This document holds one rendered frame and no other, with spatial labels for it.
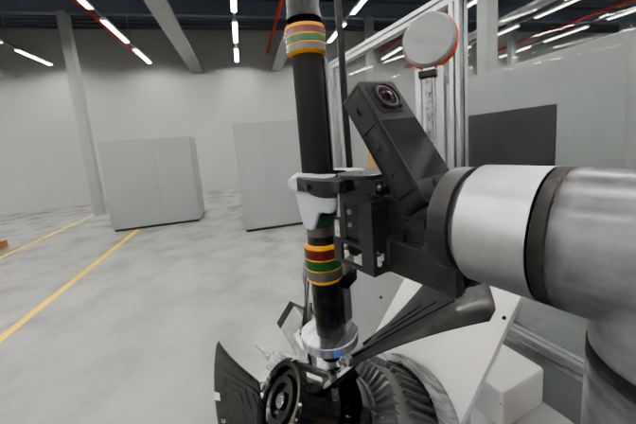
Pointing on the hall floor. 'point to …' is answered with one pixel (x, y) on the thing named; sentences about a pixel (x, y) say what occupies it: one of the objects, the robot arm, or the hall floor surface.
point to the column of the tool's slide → (434, 108)
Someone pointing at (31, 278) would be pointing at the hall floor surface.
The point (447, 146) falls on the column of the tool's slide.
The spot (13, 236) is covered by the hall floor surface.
